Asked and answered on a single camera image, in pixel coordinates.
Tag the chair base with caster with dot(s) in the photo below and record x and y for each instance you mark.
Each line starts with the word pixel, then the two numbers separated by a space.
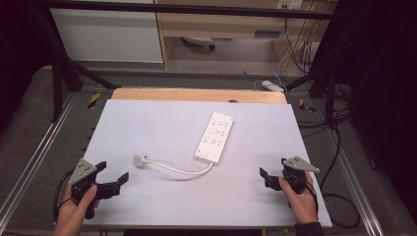
pixel 200 41

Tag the aluminium rail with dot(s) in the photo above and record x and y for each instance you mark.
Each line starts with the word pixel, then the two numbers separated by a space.
pixel 36 154
pixel 355 190

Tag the black metal crossbar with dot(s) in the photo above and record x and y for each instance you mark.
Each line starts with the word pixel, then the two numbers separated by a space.
pixel 196 9

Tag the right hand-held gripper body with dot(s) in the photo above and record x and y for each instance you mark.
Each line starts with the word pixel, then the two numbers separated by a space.
pixel 299 164

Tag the wooden desk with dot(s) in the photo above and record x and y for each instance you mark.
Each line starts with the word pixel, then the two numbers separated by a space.
pixel 223 23

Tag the wall socket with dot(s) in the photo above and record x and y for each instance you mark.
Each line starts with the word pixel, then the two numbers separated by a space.
pixel 290 4

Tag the white floor power strip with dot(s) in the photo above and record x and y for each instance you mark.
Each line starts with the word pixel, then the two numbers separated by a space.
pixel 272 86

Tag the black metal stand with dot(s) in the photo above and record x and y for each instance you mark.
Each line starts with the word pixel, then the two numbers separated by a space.
pixel 329 95
pixel 57 85

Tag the person's left hand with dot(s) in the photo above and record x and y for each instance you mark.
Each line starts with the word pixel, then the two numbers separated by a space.
pixel 73 213

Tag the yellow black tape strip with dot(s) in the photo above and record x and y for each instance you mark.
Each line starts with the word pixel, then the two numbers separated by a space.
pixel 305 106
pixel 94 100

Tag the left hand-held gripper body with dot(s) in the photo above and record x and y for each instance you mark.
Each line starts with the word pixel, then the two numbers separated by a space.
pixel 82 171

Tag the black curtain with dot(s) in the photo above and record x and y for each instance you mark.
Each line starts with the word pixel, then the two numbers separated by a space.
pixel 387 82
pixel 16 49

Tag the wooden table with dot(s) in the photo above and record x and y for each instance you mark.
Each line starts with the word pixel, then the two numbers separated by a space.
pixel 183 95

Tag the person's right hand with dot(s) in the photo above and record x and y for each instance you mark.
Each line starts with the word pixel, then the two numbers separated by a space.
pixel 301 206

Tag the white cabinet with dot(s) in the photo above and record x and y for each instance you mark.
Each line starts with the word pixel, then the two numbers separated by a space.
pixel 108 36

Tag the white plug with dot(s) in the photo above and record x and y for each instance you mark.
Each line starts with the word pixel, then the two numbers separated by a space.
pixel 140 160

